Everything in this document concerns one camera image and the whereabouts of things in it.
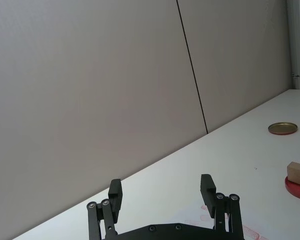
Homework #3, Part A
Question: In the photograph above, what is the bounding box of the gold metal lid red rim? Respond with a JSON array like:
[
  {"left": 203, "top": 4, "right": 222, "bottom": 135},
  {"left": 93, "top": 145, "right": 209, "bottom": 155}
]
[{"left": 267, "top": 121, "right": 298, "bottom": 136}]

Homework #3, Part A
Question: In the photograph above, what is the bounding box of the grey vertical wall conduit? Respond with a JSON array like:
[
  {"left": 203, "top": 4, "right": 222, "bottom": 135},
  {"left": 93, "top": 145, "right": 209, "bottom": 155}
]
[{"left": 286, "top": 0, "right": 300, "bottom": 89}]

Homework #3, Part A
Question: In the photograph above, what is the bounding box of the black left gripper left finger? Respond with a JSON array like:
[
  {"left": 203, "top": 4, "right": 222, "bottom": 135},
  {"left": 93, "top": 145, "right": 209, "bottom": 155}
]
[{"left": 86, "top": 178, "right": 124, "bottom": 240}]

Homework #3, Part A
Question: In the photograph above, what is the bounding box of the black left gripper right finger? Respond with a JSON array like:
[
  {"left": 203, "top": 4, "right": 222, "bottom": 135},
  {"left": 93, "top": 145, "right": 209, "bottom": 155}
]
[{"left": 200, "top": 174, "right": 244, "bottom": 236}]

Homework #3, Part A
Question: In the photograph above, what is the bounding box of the pale wooden block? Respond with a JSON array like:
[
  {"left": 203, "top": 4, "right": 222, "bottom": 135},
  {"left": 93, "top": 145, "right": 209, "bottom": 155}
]
[{"left": 286, "top": 161, "right": 300, "bottom": 189}]

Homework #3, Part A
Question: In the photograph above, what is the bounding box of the red round disc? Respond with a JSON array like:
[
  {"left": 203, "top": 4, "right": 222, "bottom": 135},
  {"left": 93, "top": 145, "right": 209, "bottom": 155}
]
[{"left": 284, "top": 175, "right": 300, "bottom": 201}]

